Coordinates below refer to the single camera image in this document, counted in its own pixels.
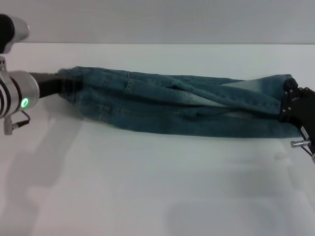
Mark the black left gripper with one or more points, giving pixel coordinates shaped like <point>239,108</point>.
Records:
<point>49,84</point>

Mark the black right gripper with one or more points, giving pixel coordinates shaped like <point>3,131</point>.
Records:
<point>305,110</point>

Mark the blue denim shorts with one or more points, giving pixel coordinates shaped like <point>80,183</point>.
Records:
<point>172,108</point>

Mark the silver right camera mount bolt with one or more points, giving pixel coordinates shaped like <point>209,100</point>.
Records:
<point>299,143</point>

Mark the silver left camera mount clamp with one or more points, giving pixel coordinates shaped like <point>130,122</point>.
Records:
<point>8,126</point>

